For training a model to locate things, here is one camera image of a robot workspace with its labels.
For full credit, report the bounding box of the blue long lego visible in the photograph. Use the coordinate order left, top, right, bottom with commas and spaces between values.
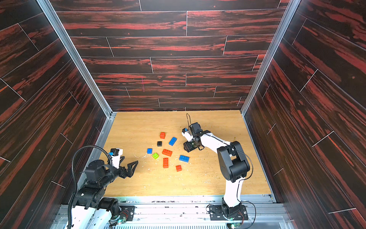
179, 155, 190, 163
169, 137, 177, 146

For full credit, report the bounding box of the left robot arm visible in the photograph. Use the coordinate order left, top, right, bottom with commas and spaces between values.
66, 159, 139, 229

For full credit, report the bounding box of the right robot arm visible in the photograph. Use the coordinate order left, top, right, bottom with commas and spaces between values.
182, 122, 250, 219

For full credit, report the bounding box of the red long lego centre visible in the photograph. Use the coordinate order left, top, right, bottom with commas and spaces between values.
162, 149, 173, 156

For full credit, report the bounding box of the red long lego upright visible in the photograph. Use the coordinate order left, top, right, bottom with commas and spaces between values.
163, 157, 169, 169

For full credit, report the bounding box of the green square lego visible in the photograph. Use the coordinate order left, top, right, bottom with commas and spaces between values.
152, 153, 159, 159

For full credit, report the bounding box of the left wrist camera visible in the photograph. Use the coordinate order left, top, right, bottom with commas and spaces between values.
109, 148, 123, 169

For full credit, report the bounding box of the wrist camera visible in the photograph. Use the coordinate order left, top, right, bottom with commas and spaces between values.
109, 148, 123, 169
182, 128, 193, 142

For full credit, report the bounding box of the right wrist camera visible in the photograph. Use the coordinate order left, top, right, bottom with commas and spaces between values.
182, 128, 193, 142

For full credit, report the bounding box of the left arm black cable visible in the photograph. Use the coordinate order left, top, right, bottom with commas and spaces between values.
66, 145, 112, 229

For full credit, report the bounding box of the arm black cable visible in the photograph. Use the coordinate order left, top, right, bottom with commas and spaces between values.
185, 113, 257, 227
66, 145, 112, 229

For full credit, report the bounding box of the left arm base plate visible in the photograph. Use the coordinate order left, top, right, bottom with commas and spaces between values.
110, 205, 136, 222

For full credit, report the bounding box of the aluminium front rail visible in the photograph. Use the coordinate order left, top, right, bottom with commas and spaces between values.
50, 195, 295, 229

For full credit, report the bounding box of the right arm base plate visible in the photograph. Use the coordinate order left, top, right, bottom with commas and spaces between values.
206, 203, 248, 221

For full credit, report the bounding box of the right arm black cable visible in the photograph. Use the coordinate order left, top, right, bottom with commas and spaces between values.
185, 113, 257, 227

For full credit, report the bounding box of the left aluminium corner post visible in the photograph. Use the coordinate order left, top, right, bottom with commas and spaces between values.
36, 0, 113, 117

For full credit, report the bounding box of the aluminium corner post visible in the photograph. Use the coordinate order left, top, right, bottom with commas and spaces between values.
36, 0, 113, 117
240, 0, 303, 116

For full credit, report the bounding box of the right aluminium corner post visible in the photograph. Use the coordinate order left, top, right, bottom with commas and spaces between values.
240, 0, 303, 116

